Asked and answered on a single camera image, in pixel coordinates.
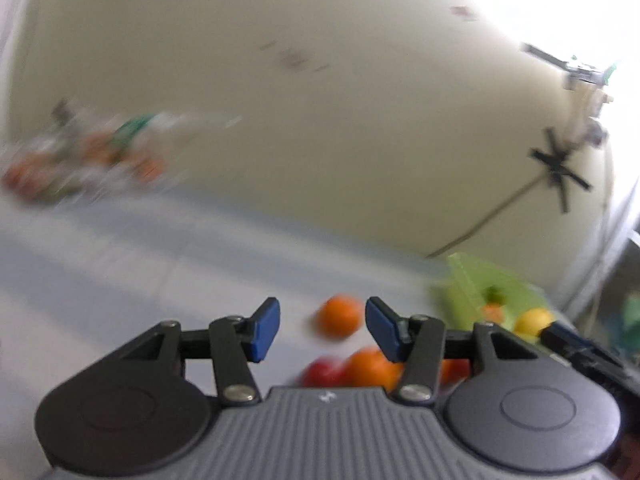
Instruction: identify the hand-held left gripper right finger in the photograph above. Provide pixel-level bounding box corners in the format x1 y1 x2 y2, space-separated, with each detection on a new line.
365 296 542 404

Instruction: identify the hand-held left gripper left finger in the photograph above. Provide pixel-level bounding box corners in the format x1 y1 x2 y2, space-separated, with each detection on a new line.
117 297 281 408

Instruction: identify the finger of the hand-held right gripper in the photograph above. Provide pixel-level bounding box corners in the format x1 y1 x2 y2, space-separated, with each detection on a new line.
539 322 632 387

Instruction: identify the orange fruit with stem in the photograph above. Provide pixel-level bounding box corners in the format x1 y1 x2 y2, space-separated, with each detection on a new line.
317 294 365 339

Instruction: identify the yellow lemon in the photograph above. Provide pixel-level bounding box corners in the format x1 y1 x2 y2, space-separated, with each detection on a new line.
514 308 556 338

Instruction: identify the small red fruit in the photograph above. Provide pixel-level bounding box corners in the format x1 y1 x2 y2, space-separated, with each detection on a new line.
301 357 349 389

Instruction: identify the round orange fruit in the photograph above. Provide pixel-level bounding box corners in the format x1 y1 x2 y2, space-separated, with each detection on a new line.
439 358 472 387

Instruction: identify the green plastic basket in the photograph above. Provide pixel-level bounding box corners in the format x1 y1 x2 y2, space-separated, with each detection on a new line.
434 252 560 345

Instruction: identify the green cloth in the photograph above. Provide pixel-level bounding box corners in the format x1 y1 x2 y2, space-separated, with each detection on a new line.
620 294 640 356

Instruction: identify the striped bed sheet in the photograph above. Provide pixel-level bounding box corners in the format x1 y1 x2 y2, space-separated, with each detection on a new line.
0 192 576 480

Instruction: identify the black tape cross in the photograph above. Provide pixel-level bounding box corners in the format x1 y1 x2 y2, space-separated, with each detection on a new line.
530 127 592 213

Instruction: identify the clear plastic bag with produce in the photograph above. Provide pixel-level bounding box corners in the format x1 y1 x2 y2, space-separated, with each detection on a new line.
2 100 241 206

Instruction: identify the thin dark wall cable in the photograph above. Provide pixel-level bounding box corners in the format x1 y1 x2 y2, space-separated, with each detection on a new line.
427 177 551 259

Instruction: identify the white wall-mounted device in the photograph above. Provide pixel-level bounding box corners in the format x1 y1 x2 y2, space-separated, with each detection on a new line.
522 44 618 153

